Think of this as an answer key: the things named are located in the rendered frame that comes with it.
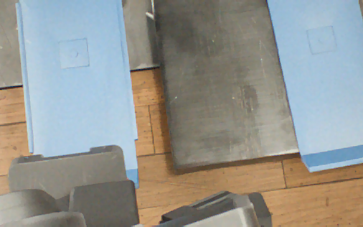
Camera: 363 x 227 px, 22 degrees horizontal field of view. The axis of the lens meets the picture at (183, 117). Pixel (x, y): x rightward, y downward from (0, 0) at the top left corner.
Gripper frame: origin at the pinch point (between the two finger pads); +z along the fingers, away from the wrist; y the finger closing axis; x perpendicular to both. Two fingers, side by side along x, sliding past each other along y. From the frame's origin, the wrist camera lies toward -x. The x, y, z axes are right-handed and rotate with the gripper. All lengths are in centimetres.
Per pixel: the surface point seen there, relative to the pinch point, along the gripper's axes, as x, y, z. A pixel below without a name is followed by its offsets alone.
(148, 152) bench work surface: -4.7, -1.9, 11.0
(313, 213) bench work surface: -16.7, -7.3, 7.3
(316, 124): -17.7, -0.6, 8.5
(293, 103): -16.2, 1.0, 9.5
